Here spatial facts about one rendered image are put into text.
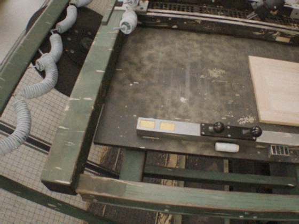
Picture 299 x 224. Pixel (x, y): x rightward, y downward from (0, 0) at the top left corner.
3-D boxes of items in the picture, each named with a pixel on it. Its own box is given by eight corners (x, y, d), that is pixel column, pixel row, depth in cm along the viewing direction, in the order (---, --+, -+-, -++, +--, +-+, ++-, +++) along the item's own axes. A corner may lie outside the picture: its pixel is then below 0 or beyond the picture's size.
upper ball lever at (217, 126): (216, 135, 85) (226, 134, 72) (205, 134, 85) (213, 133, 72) (217, 124, 85) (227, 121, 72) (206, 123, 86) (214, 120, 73)
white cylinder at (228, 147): (214, 152, 85) (236, 154, 84) (217, 148, 82) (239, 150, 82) (214, 144, 86) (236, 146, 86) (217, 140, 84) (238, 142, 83)
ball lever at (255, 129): (249, 138, 84) (264, 138, 71) (238, 137, 84) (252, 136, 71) (250, 128, 85) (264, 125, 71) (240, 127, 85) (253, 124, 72)
